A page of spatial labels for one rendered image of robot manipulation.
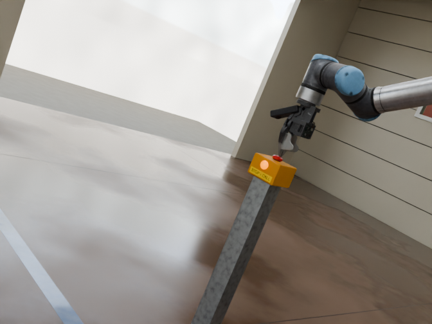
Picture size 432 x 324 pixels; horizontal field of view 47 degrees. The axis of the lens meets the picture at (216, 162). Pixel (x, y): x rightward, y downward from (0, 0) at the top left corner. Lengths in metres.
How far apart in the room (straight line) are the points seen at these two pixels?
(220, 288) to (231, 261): 0.11
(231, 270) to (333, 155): 8.04
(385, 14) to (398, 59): 0.97
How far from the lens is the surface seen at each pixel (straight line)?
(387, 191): 9.17
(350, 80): 1.65
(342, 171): 9.64
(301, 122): 1.73
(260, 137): 9.37
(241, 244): 1.82
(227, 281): 1.87
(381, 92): 1.71
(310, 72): 1.75
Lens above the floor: 1.29
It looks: 9 degrees down
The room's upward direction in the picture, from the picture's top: 22 degrees clockwise
